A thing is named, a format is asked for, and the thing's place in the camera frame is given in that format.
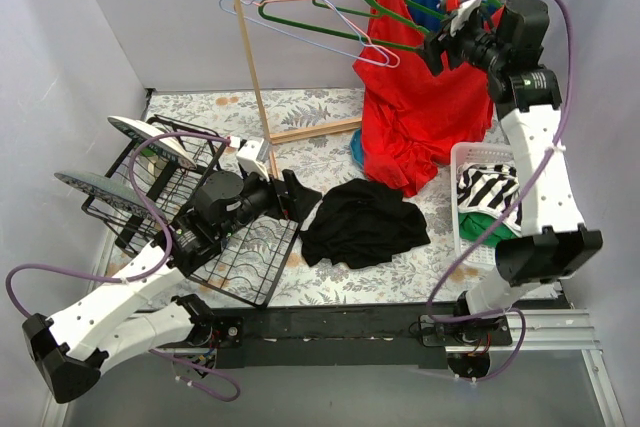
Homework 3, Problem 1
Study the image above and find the grey patterned plate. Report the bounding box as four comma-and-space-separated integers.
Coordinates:
54, 170, 166, 221

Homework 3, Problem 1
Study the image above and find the teal dish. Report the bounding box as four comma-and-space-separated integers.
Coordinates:
349, 129, 365, 170

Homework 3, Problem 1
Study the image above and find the green garment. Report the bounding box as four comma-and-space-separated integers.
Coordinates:
459, 212, 519, 247

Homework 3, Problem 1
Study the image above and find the wooden clothes rack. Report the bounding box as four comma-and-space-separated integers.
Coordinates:
221, 0, 529, 178

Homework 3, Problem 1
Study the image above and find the purple cable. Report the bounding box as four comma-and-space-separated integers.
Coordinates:
425, 0, 574, 384
4, 129, 241, 402

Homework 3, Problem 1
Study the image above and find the black tank top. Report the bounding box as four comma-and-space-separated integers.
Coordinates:
300, 179, 431, 270

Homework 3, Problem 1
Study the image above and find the white green rimmed plate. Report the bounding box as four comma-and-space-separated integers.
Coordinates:
107, 115, 199, 171

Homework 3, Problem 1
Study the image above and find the blue wire hanger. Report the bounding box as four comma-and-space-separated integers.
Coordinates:
218, 0, 400, 68

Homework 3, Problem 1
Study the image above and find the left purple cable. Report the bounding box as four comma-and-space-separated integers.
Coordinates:
4, 129, 241, 402

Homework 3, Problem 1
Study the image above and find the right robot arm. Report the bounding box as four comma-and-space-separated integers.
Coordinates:
424, 0, 603, 345

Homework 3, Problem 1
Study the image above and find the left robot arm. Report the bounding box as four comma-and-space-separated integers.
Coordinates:
22, 170, 322, 404

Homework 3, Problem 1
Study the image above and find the pink wire hanger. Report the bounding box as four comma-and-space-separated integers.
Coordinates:
232, 0, 401, 68

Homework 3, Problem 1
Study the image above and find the white plastic basket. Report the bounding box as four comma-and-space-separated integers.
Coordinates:
450, 142, 515, 271

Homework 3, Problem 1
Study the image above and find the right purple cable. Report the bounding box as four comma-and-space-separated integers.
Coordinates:
425, 0, 574, 384

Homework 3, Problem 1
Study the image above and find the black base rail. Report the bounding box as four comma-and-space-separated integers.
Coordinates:
209, 299, 551, 368

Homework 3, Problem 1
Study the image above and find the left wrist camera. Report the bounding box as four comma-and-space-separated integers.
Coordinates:
236, 139, 271, 181

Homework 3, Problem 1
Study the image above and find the black white striped garment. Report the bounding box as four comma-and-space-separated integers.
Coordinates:
456, 163, 520, 220

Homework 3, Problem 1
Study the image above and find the black wire dish rack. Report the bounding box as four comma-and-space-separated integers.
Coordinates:
71, 116, 321, 308

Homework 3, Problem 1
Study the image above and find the red tank top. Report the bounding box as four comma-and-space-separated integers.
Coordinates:
353, 16, 493, 197

